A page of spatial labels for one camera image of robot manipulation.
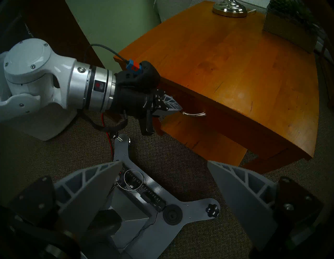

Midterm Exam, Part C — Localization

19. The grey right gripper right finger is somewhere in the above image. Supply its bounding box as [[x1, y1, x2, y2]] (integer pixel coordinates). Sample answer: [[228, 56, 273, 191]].
[[207, 161, 324, 252]]

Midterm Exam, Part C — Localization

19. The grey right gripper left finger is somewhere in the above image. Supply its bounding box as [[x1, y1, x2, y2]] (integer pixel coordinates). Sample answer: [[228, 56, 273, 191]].
[[8, 161, 123, 240]]

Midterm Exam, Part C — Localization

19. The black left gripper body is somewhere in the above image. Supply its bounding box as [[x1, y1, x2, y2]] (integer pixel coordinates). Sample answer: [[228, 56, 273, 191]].
[[110, 86, 166, 120]]

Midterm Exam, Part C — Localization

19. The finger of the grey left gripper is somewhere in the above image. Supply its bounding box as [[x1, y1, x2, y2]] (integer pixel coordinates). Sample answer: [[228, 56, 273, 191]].
[[160, 94, 183, 110], [140, 107, 181, 136]]

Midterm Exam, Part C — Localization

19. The wooden drawer with metal handle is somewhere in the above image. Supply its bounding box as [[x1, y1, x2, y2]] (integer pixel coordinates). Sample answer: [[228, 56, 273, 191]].
[[167, 86, 295, 154]]

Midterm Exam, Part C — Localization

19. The black power strip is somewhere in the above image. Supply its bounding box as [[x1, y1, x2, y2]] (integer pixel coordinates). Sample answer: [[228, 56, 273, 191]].
[[119, 167, 167, 212]]

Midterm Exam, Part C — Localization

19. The black round disk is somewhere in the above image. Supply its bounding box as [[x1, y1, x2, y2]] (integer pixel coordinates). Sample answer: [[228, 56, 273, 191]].
[[163, 204, 183, 225]]

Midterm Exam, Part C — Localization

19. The orange wooden end table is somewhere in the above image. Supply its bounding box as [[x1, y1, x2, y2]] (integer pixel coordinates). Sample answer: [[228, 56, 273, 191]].
[[114, 0, 320, 174]]

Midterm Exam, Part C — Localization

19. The white shade table lamp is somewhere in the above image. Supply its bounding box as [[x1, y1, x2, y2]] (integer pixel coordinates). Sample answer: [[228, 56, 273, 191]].
[[212, 0, 257, 18]]

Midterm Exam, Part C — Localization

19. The succulent planter box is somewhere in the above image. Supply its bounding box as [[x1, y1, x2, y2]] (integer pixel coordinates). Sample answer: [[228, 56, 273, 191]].
[[263, 0, 320, 54]]

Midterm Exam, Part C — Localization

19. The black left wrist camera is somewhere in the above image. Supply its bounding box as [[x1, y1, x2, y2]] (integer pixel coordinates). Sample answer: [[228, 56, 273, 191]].
[[115, 60, 161, 90]]

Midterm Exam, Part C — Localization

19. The black braided arm hose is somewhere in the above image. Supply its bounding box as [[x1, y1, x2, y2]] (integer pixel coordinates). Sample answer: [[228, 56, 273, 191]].
[[78, 110, 128, 132]]

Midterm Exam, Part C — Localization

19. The white wire coil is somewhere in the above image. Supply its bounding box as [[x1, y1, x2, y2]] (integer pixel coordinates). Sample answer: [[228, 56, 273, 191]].
[[117, 169, 144, 192]]

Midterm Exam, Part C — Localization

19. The red cable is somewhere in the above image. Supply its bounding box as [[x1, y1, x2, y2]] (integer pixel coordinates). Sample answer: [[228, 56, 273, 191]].
[[100, 112, 114, 161]]

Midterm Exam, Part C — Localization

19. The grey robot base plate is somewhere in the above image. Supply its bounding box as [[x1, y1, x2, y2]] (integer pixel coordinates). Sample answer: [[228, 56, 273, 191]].
[[78, 134, 221, 259]]

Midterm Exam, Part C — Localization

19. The black left camera cable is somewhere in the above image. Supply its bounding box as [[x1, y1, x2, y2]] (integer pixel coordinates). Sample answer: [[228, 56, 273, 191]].
[[83, 44, 129, 64]]

